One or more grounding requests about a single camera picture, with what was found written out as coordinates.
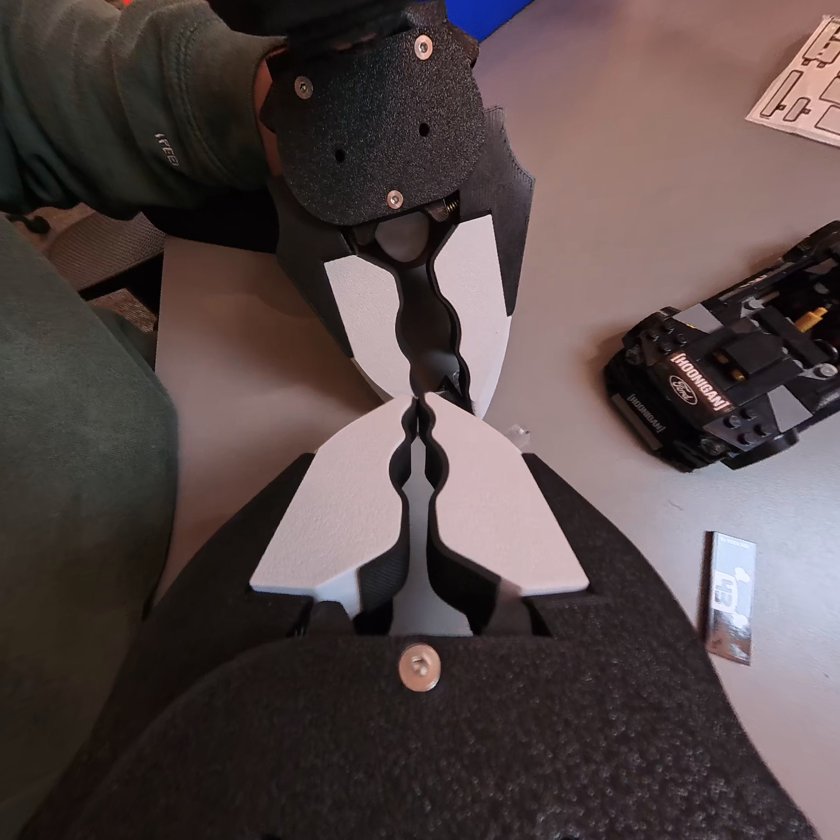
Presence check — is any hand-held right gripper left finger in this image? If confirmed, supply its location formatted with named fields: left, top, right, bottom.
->
left=248, top=395, right=421, bottom=619

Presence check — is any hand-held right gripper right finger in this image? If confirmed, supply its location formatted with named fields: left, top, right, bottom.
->
left=419, top=392, right=591, bottom=614

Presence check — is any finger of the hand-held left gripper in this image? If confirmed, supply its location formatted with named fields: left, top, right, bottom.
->
left=322, top=251, right=424, bottom=403
left=430, top=212, right=513, bottom=422

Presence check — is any transparent lego windshield piece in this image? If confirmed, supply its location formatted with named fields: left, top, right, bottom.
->
left=436, top=367, right=534, bottom=454

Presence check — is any person's left forearm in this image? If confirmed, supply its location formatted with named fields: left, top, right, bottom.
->
left=0, top=0, right=293, bottom=221

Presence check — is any black printed lego tile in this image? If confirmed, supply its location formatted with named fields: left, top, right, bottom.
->
left=703, top=530, right=757, bottom=665

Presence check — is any black lego car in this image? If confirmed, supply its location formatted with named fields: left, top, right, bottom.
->
left=604, top=220, right=840, bottom=473

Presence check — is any person's left hand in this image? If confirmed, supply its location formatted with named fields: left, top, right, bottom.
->
left=251, top=49, right=284, bottom=178

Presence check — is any blue panel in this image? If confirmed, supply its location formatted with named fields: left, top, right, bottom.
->
left=467, top=0, right=559, bottom=43

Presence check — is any person's green sweater torso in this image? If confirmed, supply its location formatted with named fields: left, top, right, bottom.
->
left=0, top=213, right=181, bottom=840

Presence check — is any grey mesh office chair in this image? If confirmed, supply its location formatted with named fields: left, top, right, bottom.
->
left=7, top=200, right=165, bottom=332

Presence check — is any white printed paper sheet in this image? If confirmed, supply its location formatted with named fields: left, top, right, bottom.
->
left=745, top=16, right=840, bottom=147

